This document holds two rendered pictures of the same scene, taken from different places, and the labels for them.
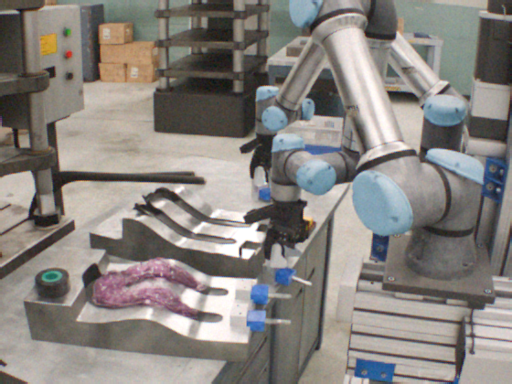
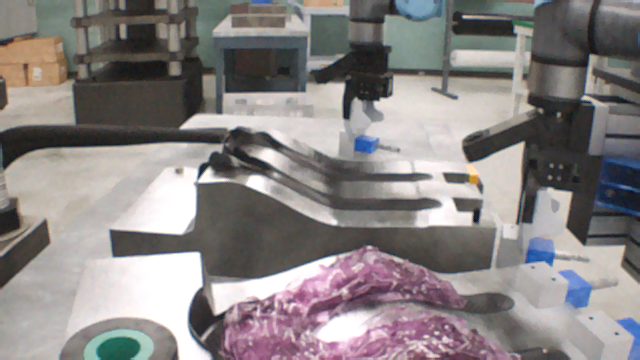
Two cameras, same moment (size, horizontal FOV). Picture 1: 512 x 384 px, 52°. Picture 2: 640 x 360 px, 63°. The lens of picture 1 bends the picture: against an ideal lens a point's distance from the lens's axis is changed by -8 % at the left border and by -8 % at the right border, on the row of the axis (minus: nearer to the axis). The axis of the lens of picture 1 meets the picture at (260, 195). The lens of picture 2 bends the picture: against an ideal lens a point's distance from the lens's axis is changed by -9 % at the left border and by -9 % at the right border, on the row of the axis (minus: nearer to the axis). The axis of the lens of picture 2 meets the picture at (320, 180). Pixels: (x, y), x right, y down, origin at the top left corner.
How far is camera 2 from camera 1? 93 cm
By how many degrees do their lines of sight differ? 16
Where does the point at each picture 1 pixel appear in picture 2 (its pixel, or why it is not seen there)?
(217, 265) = (426, 253)
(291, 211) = (574, 120)
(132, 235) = (220, 219)
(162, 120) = (85, 117)
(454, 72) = (397, 45)
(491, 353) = not seen: outside the picture
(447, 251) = not seen: outside the picture
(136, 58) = (38, 56)
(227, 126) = (165, 118)
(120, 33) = not seen: hidden behind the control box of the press
